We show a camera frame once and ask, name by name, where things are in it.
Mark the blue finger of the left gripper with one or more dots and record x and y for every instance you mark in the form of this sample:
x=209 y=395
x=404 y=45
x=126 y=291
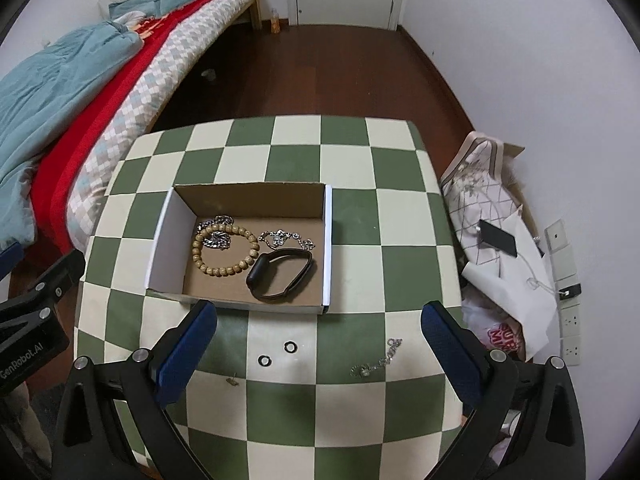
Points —
x=10 y=258

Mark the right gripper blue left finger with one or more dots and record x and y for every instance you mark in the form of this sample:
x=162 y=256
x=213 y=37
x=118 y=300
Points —
x=177 y=354

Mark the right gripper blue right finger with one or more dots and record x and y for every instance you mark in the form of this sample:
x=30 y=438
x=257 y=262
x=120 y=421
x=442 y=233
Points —
x=457 y=350

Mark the black fitness band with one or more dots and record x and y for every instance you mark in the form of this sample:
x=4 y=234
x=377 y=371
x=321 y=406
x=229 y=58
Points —
x=279 y=274

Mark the white plastic bag red print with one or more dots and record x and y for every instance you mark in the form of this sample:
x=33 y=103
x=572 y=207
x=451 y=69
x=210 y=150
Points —
x=494 y=328

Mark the red bed sheet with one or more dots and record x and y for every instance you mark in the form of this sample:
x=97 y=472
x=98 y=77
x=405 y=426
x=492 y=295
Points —
x=62 y=160

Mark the green white checkered tablecloth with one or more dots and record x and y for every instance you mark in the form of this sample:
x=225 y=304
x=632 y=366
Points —
x=345 y=387

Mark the black smartphone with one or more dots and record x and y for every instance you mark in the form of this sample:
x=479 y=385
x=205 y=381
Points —
x=494 y=237

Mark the black charger plug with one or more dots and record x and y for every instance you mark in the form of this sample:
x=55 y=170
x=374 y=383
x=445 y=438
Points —
x=570 y=292

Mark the white cardboard box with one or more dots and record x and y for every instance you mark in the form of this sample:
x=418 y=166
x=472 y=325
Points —
x=209 y=236

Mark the teal blue blanket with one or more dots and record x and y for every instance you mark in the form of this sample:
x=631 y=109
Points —
x=43 y=94

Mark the white quilted tote bag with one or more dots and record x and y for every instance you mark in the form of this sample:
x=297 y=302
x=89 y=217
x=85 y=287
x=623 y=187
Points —
x=473 y=190

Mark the diamond pattern mattress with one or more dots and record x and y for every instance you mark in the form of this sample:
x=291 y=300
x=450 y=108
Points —
x=137 y=114

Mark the small orange bottle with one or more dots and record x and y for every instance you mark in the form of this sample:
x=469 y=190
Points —
x=275 y=21

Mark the white wall socket strip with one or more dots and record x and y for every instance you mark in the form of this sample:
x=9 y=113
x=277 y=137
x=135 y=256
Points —
x=564 y=273

